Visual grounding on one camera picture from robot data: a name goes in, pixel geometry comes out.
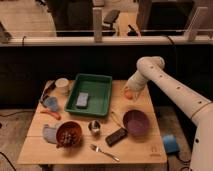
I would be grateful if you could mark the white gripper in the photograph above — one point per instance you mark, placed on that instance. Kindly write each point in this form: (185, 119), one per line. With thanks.
(134, 86)

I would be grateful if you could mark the orange apple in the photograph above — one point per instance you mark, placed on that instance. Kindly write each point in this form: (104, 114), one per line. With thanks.
(128, 94)

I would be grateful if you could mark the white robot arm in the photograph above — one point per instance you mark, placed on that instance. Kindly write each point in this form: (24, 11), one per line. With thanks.
(195, 106)

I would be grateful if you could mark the small metal cup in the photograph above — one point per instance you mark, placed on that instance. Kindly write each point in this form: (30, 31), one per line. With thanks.
(94, 127)

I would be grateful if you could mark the white cup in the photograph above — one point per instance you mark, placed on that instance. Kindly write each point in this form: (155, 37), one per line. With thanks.
(62, 85)

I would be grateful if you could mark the blue small cup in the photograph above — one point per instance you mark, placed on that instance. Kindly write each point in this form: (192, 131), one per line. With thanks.
(51, 103)

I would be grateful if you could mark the green plastic tray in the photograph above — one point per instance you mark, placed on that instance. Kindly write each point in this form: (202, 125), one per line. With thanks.
(98, 88)

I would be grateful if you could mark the purple bowl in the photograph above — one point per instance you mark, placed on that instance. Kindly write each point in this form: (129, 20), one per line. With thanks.
(136, 122)

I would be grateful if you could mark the black rectangular remote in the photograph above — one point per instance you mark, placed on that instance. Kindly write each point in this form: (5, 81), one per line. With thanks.
(115, 137)

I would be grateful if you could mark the blue sponge in tray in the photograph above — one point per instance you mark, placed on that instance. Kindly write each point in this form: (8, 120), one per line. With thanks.
(82, 100)

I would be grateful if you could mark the blue object on floor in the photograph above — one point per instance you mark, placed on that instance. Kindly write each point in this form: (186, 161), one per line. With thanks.
(170, 144)

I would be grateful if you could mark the silver fork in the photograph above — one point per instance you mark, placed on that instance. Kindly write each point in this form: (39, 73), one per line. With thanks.
(97, 149)

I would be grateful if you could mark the brown bowl with contents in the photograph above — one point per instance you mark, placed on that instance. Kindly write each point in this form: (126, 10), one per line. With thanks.
(68, 134)

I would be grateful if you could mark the black handled utensil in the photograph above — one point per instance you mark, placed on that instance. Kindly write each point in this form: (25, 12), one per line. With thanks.
(46, 92)

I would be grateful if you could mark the orange handled tool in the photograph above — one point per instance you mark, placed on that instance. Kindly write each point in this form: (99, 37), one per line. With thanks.
(53, 114)

